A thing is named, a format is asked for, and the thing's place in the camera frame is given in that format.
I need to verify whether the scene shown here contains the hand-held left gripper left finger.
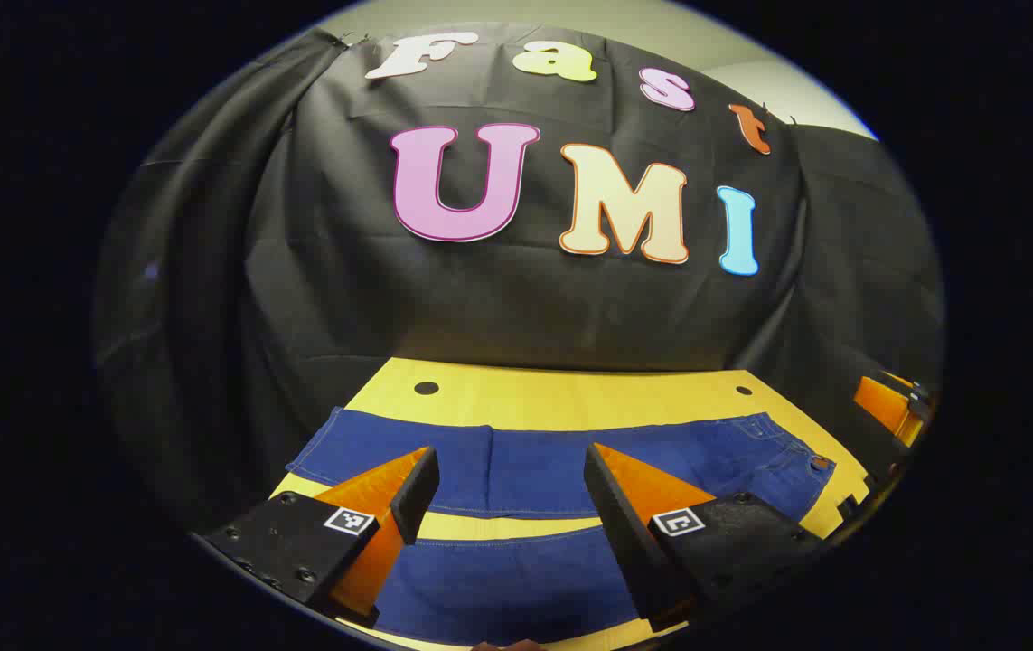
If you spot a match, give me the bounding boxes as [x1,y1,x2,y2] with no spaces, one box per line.
[200,446,440,627]

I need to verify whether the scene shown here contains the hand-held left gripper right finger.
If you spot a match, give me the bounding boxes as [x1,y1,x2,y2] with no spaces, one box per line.
[584,443,829,632]

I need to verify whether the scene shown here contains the blue denim jeans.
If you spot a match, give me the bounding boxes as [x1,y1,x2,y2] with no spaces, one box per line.
[286,407,838,647]

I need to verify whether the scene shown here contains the black backdrop cloth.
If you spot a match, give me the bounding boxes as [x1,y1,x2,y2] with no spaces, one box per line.
[91,23,946,534]

